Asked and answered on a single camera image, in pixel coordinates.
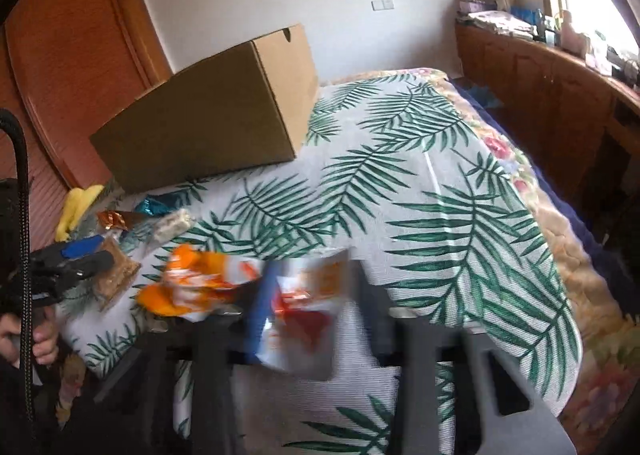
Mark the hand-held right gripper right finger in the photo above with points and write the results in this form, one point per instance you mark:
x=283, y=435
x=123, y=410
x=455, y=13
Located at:
x=372, y=305

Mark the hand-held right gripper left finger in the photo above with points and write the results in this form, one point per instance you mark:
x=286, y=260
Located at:
x=262, y=315

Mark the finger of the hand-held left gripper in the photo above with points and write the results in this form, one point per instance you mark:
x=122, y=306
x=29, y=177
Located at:
x=80, y=269
x=82, y=247

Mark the brown bread packet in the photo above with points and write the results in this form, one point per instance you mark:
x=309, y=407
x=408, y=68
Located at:
x=119, y=277

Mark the orange brown foil packet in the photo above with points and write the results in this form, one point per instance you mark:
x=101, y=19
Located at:
x=115, y=220

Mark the white orange snack packet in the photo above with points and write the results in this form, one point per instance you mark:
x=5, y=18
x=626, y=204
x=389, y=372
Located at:
x=310, y=305

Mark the crinkled orange silver packet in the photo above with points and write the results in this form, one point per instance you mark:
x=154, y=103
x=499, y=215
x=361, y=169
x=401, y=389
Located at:
x=200, y=285

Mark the blue snack packet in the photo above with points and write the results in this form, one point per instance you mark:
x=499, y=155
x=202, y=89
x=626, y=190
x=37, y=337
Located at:
x=150, y=207

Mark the silver white packet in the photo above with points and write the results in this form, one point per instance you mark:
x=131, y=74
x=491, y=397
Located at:
x=170, y=227

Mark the brown cardboard box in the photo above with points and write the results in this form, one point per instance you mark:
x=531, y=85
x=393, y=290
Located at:
x=210, y=125

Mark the person's left hand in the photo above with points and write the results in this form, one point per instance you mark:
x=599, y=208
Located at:
x=44, y=342

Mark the yellow plush toy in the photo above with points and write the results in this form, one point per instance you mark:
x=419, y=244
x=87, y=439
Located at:
x=75, y=210

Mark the leaf print blanket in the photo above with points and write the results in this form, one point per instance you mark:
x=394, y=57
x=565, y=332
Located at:
x=400, y=215

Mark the wooden headboard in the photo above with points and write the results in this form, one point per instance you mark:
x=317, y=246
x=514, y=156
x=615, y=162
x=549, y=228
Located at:
x=75, y=60

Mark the floral quilt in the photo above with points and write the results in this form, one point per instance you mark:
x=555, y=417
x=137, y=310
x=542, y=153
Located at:
x=565, y=245

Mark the dark blue bed sheet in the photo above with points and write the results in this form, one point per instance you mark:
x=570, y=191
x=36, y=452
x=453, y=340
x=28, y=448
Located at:
x=580, y=220

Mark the wooden side cabinet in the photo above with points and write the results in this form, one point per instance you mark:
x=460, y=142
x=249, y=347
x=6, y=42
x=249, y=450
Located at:
x=540, y=85

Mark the printed cloth stack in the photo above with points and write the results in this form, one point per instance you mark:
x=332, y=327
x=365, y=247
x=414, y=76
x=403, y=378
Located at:
x=500, y=23

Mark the purple box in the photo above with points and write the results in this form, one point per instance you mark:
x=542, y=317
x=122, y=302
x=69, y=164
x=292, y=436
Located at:
x=475, y=6

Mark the blue bottles pack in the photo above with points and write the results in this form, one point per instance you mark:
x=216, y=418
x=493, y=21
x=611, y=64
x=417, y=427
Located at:
x=527, y=17

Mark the clear plastic bottle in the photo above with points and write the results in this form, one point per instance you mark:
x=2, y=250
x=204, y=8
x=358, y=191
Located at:
x=597, y=57

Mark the pink kettle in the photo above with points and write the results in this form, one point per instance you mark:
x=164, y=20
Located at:
x=572, y=35

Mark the white wall switch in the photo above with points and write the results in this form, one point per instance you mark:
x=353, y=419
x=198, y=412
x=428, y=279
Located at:
x=382, y=4

